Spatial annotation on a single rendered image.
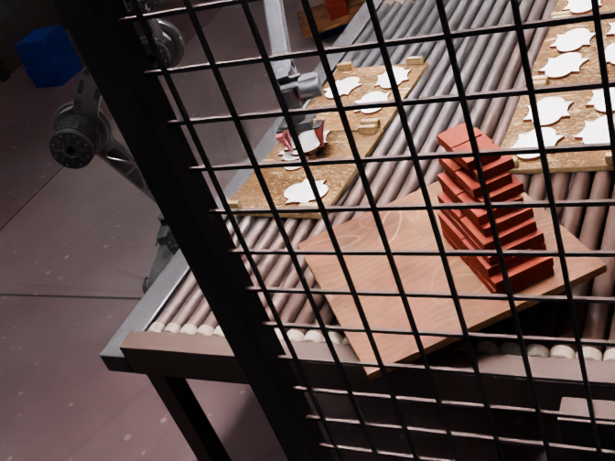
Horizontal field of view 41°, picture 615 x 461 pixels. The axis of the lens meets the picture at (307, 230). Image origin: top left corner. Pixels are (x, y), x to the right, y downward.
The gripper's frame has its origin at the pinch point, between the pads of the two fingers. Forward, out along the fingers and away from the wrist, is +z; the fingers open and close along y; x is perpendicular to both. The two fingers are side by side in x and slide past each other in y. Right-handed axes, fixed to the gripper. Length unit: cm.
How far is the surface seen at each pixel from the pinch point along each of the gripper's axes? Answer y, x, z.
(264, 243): 7.4, 35.9, 7.9
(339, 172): -10.4, 9.7, 5.2
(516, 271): -62, 81, -7
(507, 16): -57, -77, 5
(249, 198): 16.6, 15.2, 5.1
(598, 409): -74, 110, 0
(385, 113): -20.6, -19.9, 4.5
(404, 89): -25.3, -33.9, 4.2
